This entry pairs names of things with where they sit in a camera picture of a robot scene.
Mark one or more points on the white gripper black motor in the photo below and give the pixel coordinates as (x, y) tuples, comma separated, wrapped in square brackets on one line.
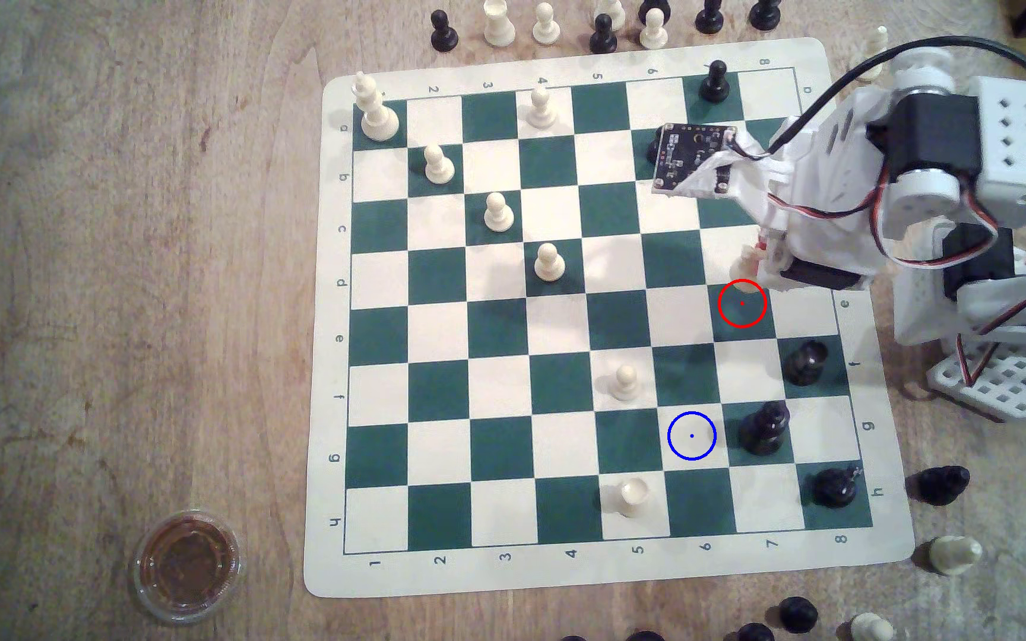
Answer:
[(816, 275)]

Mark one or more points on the white rook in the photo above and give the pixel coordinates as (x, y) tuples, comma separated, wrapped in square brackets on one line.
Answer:
[(748, 265), (632, 498), (499, 25)]

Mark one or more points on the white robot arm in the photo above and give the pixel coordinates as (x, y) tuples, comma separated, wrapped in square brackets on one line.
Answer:
[(1021, 142)]

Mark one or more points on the black queen piece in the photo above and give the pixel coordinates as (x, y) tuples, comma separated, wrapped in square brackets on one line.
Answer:
[(762, 430)]

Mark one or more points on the green white chess board mat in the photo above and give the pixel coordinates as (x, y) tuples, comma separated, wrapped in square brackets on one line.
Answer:
[(557, 347)]

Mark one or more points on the black king piece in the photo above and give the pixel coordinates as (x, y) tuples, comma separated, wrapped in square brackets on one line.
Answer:
[(834, 488)]

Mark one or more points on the black chess piece lying down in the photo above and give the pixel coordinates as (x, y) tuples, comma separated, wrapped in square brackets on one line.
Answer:
[(942, 485)]

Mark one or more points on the white chess piece lying down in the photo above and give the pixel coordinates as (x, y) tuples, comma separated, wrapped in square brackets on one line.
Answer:
[(954, 555)]

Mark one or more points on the tall white king piece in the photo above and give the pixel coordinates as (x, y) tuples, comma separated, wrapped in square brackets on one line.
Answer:
[(378, 120)]

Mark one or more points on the black pawn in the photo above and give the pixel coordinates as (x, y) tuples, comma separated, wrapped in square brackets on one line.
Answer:
[(653, 151), (764, 11), (709, 18), (714, 85), (603, 37), (443, 34)]

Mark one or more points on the black rook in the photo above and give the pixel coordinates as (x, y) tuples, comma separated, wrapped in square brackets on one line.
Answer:
[(805, 365)]

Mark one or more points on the white bishop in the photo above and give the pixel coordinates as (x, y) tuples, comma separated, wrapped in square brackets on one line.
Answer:
[(875, 44)]

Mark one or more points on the white pawn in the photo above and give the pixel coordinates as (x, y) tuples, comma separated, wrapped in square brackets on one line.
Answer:
[(499, 215), (541, 110), (625, 383), (549, 264), (653, 33), (546, 27), (439, 167)]

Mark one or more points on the clear cup with brown liquid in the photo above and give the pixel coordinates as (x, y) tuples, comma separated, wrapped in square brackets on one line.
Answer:
[(186, 566)]

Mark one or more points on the black camera circuit board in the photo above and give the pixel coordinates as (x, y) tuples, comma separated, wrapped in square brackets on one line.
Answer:
[(691, 158)]

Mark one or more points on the white grid base plate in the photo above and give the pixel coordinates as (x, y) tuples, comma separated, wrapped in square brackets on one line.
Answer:
[(1003, 385)]

